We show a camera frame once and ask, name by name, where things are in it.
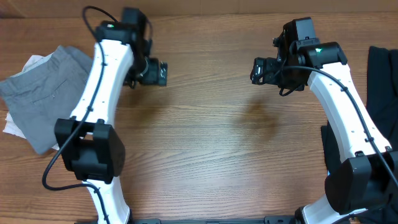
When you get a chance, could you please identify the grey shorts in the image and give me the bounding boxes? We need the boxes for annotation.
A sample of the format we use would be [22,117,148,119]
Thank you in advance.
[1,45,93,154]

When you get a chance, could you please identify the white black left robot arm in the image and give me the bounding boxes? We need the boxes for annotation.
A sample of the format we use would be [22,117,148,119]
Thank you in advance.
[54,21,167,223]

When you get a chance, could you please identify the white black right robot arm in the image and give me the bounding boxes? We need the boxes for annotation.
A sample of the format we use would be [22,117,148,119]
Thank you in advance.
[250,40,397,223]

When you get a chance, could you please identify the black garment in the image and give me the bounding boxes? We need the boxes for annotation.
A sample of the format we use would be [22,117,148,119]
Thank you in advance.
[320,45,398,224]

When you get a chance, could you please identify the white folded shorts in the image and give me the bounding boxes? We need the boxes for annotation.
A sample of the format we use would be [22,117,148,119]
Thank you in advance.
[1,53,68,154]

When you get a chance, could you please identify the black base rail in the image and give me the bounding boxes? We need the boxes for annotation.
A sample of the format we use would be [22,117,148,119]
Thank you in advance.
[127,215,302,224]

